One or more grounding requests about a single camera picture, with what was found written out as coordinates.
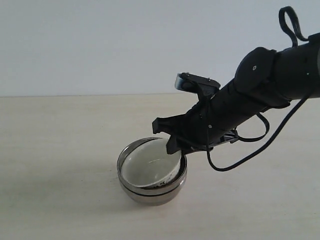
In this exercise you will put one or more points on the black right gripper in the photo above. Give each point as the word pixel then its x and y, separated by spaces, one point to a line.
pixel 200 127

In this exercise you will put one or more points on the cream floral ceramic bowl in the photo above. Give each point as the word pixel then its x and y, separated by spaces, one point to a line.
pixel 149 165

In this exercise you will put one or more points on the smooth steel bowl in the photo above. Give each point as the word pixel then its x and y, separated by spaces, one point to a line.
pixel 155 199

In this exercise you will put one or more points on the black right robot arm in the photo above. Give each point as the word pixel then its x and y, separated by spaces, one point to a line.
pixel 265 79

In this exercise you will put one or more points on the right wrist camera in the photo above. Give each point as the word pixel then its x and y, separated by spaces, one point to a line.
pixel 187 82

